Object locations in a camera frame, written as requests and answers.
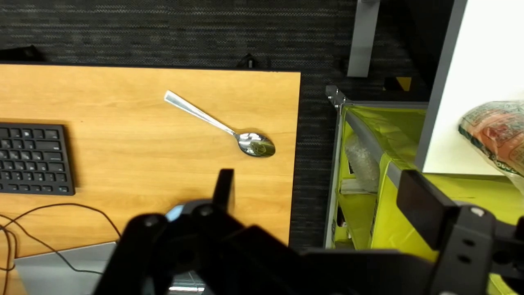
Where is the yellow fabric shelf unit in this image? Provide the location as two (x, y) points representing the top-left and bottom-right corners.
(326, 86), (522, 295)

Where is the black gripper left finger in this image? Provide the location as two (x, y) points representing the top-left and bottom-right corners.
(213, 170), (234, 211)

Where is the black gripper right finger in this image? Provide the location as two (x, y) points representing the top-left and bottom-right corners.
(396, 171), (457, 250)

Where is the silver metal spoon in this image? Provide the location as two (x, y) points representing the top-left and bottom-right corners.
(163, 91), (276, 158)

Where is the plastic wrapped package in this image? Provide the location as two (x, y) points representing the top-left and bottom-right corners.
(458, 101), (524, 178)

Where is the black cable on desk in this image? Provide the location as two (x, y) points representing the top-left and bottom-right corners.
(0, 202), (124, 295)

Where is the white side table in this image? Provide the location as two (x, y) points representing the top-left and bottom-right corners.
(416, 0), (524, 176)

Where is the black keyboard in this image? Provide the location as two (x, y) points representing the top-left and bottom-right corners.
(0, 122), (75, 196)

